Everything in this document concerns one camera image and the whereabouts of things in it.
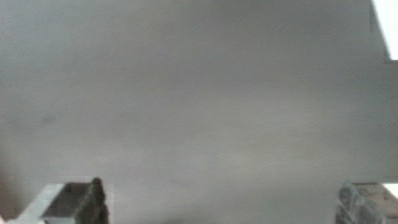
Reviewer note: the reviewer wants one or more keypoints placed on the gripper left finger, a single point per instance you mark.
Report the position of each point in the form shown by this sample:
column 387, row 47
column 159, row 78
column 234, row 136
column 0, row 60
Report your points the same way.
column 69, row 203

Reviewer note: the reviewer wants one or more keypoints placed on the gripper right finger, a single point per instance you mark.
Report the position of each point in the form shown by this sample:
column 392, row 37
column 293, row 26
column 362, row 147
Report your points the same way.
column 366, row 203

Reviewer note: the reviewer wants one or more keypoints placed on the white drawer cabinet box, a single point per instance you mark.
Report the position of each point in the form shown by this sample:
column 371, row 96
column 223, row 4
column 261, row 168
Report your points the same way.
column 385, row 14

